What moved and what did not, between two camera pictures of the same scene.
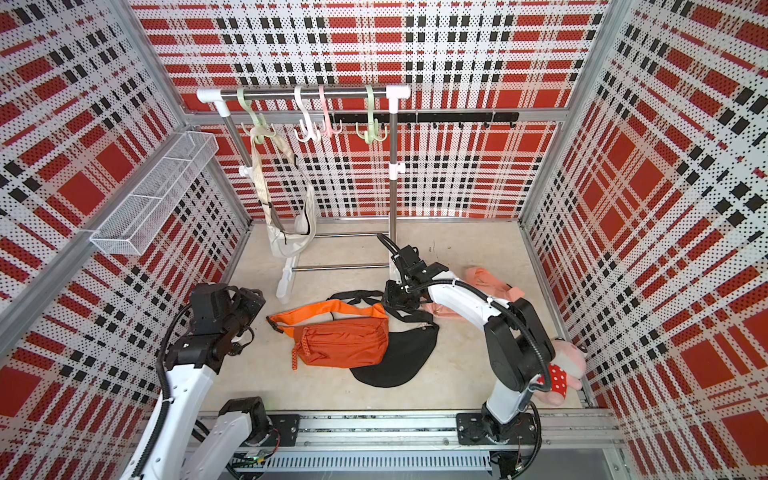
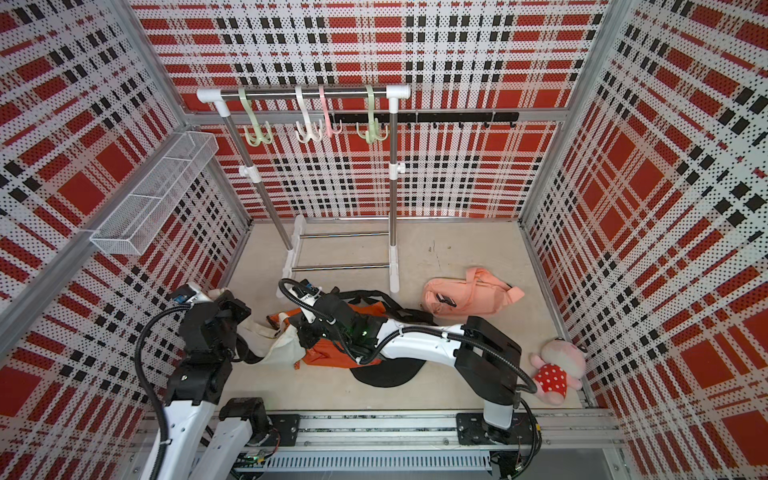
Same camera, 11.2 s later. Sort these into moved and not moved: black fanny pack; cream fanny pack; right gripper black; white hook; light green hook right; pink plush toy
Moved: right gripper black; cream fanny pack
Not moved: light green hook right; white hook; black fanny pack; pink plush toy
